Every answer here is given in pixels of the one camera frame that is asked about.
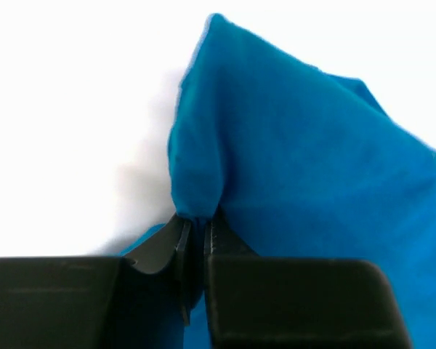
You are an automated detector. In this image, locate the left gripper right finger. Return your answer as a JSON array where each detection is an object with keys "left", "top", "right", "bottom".
[{"left": 204, "top": 211, "right": 412, "bottom": 349}]

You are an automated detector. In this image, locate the blue t shirt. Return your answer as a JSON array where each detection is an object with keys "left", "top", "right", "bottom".
[{"left": 119, "top": 12, "right": 436, "bottom": 349}]

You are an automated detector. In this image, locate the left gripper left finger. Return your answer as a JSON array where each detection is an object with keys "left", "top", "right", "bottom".
[{"left": 0, "top": 216, "right": 191, "bottom": 349}]

